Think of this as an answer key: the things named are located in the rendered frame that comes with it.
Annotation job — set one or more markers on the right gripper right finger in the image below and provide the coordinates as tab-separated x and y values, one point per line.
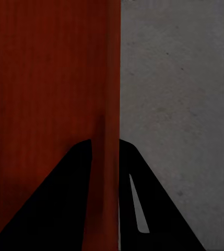
168	229

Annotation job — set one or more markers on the storage box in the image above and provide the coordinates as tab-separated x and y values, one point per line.
60	85

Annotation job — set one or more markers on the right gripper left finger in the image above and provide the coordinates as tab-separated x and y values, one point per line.
53	218

